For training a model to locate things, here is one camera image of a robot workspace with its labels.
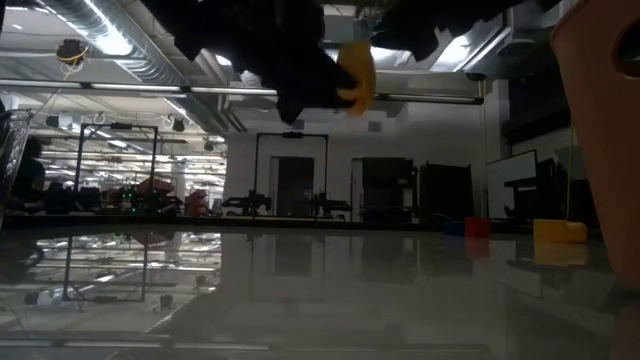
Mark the clear plastic tray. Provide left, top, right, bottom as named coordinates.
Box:
left=0, top=108, right=34, bottom=229

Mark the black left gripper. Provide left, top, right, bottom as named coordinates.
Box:
left=214, top=0, right=359, bottom=126

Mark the black aluminium table frame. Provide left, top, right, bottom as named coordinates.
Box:
left=0, top=212, right=604, bottom=235

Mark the whiteboard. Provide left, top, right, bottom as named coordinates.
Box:
left=485, top=149, right=539, bottom=220

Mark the yellow black cable reel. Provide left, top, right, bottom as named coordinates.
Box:
left=54, top=38, right=90, bottom=66

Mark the grey ceiling unit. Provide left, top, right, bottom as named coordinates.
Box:
left=323, top=13, right=372, bottom=45

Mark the large yellow building block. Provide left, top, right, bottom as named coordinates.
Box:
left=335, top=40, right=377, bottom=118
left=532, top=218, right=589, bottom=245

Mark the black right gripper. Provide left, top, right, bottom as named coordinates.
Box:
left=372, top=0, right=452, bottom=63

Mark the black cabinet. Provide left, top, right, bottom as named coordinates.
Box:
left=418, top=162, right=474, bottom=225
left=352, top=157, right=417, bottom=224

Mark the black desk with monitor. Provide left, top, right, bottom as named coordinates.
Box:
left=503, top=158, right=599, bottom=229

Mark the doorway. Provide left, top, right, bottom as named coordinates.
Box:
left=272, top=156, right=316, bottom=218

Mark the orange plastic bin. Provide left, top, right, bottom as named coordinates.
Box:
left=549, top=0, right=640, bottom=289

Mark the silver ceiling duct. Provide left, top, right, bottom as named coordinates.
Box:
left=44, top=0, right=231, bottom=134

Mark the person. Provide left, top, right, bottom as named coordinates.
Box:
left=10, top=135, right=47, bottom=214

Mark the small red building block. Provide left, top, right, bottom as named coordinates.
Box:
left=464, top=216, right=492, bottom=239

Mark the black frame robot station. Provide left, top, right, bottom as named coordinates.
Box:
left=74, top=122, right=159, bottom=217
left=253, top=131, right=330, bottom=219

